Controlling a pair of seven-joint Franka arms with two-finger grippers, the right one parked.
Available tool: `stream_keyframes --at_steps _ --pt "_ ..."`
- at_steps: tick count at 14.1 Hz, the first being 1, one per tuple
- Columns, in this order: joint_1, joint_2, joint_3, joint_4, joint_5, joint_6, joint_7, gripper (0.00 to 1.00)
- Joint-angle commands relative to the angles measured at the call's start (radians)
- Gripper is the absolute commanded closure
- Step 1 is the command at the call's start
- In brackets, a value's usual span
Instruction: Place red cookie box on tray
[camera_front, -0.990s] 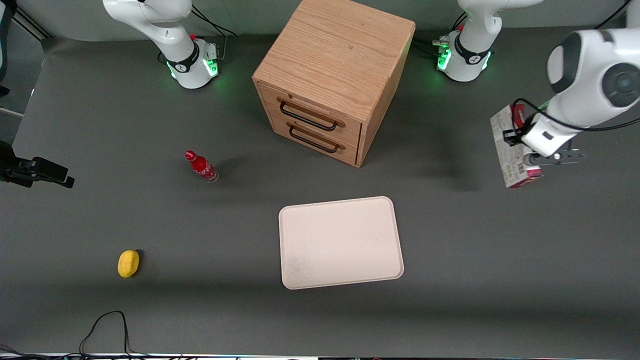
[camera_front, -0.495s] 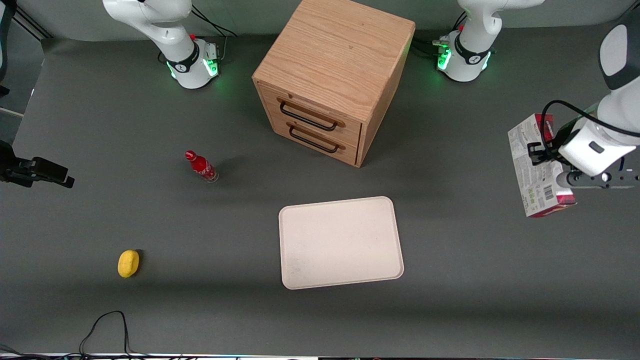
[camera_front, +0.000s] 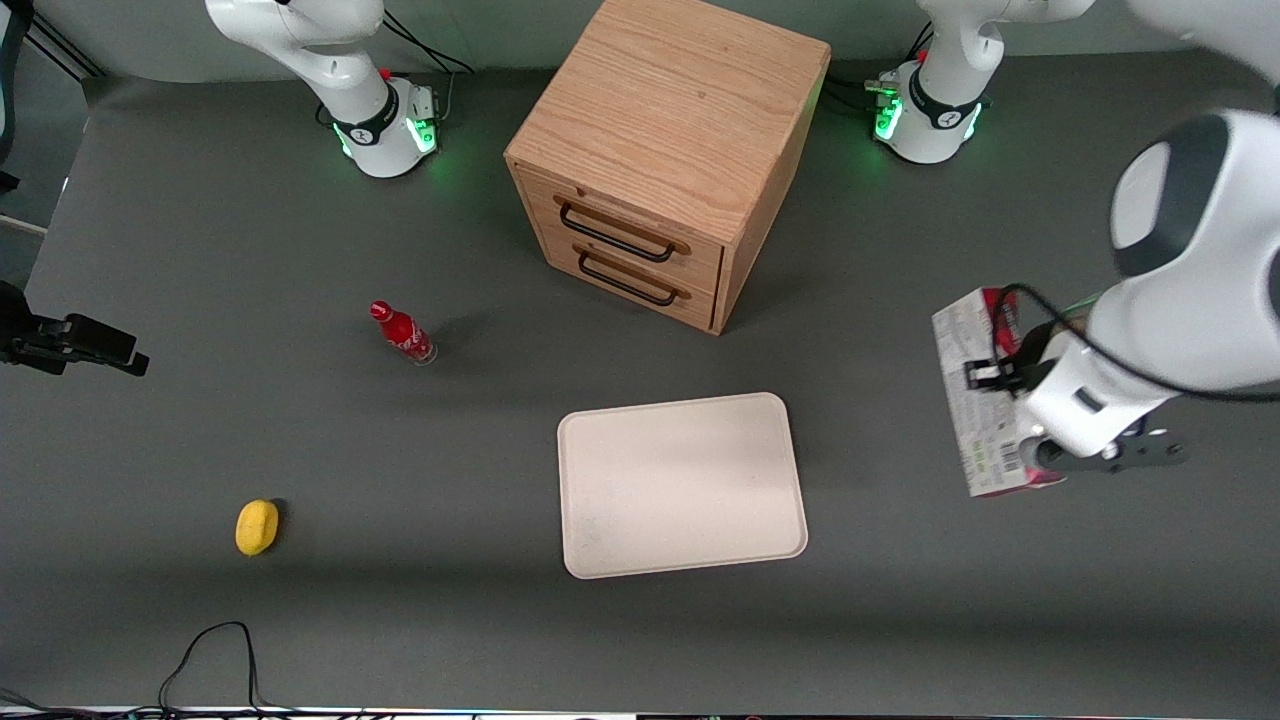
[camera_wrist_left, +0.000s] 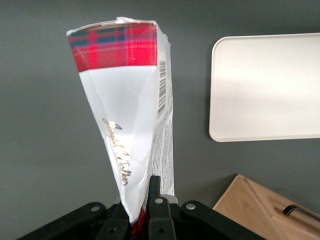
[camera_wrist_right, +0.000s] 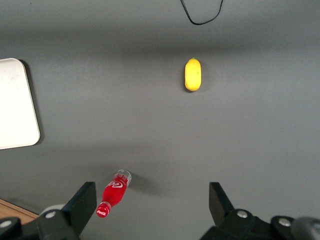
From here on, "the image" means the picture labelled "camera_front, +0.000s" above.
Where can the wooden drawer front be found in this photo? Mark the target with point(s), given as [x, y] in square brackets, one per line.
[620, 225]
[640, 290]

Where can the beige rectangular tray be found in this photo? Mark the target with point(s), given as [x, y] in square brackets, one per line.
[680, 485]

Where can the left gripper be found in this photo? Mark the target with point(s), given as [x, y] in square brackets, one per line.
[1030, 376]

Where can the yellow lemon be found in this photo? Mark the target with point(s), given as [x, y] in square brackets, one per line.
[256, 527]

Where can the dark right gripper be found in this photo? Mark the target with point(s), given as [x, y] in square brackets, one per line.
[30, 340]

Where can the wooden drawer cabinet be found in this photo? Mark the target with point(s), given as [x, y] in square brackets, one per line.
[670, 110]

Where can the red cola bottle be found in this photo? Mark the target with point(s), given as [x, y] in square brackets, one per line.
[405, 335]

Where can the red cookie box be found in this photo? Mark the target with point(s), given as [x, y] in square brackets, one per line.
[985, 440]

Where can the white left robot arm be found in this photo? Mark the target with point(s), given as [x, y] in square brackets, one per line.
[1200, 290]

